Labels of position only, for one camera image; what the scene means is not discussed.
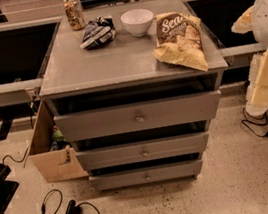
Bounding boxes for cardboard box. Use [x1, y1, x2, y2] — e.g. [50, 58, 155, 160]
[28, 101, 88, 183]

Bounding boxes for green bottle in box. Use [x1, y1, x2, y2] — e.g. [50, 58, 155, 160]
[51, 126, 65, 142]

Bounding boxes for grey drawer cabinet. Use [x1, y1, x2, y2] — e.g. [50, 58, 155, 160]
[27, 0, 246, 200]

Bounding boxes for grey top drawer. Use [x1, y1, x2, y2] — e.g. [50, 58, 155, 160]
[54, 91, 221, 142]

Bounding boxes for grey drawer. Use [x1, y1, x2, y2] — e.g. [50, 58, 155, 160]
[90, 160, 203, 191]
[76, 132, 209, 171]
[54, 91, 221, 142]

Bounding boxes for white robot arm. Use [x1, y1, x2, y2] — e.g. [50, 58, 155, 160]
[231, 0, 268, 116]

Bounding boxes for grey bottom drawer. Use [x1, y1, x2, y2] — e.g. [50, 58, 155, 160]
[90, 160, 203, 191]

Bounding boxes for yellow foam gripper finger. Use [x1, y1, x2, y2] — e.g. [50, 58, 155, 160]
[245, 48, 268, 117]

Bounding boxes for yellow sea salt chip bag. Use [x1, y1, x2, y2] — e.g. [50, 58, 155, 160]
[153, 11, 209, 71]

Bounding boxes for gold soda can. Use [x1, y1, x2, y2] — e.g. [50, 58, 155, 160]
[63, 0, 86, 30]

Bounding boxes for white ceramic bowl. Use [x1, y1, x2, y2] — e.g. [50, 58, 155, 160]
[121, 9, 154, 37]

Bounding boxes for dark crumpled snack bag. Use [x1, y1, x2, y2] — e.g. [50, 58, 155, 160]
[80, 16, 116, 50]

